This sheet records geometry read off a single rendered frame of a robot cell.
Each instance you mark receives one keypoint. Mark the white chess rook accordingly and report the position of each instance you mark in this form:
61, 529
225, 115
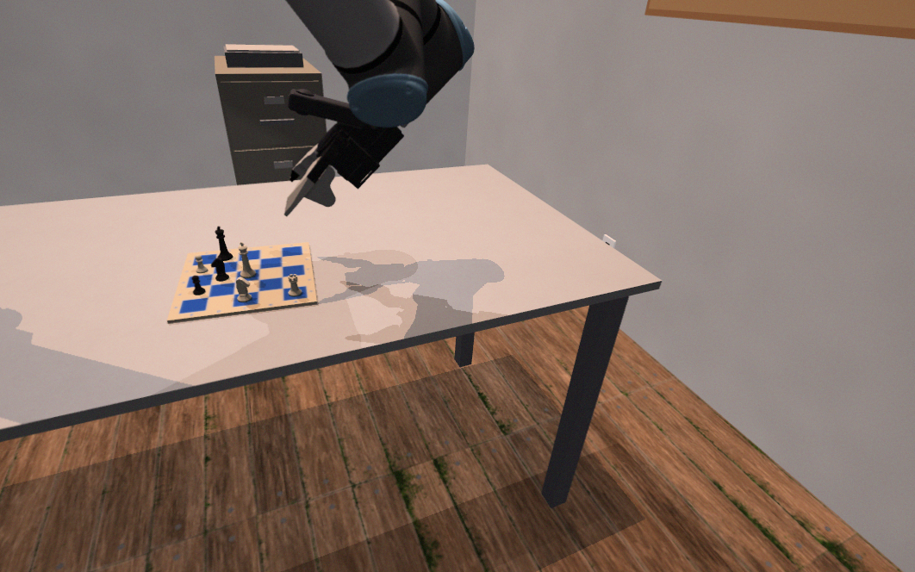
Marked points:
294, 291

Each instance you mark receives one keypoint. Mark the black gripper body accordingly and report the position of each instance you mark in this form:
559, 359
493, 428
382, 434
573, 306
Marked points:
360, 149

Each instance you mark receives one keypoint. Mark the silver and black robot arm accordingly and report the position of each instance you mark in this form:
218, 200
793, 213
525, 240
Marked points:
395, 56

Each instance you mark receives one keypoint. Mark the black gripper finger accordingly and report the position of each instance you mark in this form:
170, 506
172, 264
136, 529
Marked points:
304, 164
316, 183

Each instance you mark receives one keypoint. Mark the blue and cream chessboard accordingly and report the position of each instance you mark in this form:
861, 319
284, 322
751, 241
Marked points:
269, 288

